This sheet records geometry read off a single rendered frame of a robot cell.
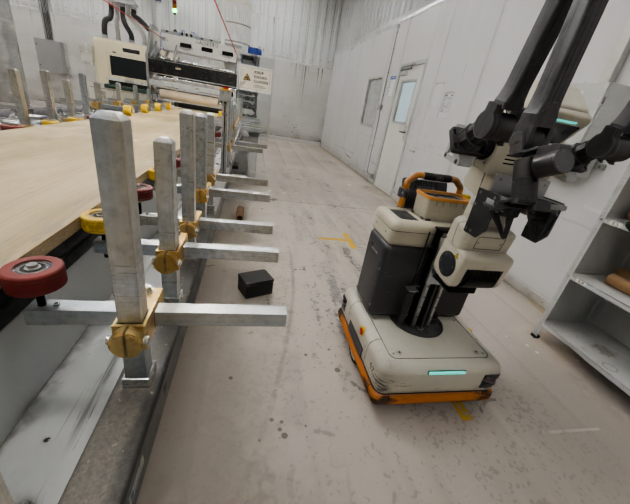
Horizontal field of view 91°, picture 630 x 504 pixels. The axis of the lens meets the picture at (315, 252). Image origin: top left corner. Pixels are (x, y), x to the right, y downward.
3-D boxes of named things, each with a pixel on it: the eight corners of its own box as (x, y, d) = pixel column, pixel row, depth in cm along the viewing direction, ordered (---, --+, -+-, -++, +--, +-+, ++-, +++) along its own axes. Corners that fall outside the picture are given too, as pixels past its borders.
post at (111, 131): (153, 378, 60) (130, 112, 40) (148, 393, 57) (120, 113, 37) (134, 379, 59) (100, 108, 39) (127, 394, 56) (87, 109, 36)
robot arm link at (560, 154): (537, 138, 81) (510, 133, 79) (585, 122, 70) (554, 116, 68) (533, 184, 82) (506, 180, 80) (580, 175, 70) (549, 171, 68)
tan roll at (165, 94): (253, 112, 482) (253, 104, 477) (253, 113, 471) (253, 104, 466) (153, 96, 450) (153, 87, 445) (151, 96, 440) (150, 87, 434)
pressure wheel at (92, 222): (90, 267, 70) (82, 220, 66) (84, 252, 75) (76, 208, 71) (130, 260, 76) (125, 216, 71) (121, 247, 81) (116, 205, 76)
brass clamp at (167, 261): (190, 250, 84) (190, 232, 82) (179, 275, 72) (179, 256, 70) (165, 248, 82) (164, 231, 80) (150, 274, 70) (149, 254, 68)
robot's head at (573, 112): (490, 110, 107) (527, 71, 93) (540, 119, 111) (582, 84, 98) (500, 143, 102) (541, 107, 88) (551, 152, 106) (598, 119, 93)
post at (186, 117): (196, 264, 105) (195, 111, 85) (194, 269, 102) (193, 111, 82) (185, 263, 104) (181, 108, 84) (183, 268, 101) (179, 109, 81)
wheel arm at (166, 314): (283, 320, 64) (286, 303, 63) (285, 331, 61) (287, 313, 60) (39, 316, 55) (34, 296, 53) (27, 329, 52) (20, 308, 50)
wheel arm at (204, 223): (271, 233, 109) (272, 221, 107) (271, 236, 106) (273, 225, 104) (135, 222, 99) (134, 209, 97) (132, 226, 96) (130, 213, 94)
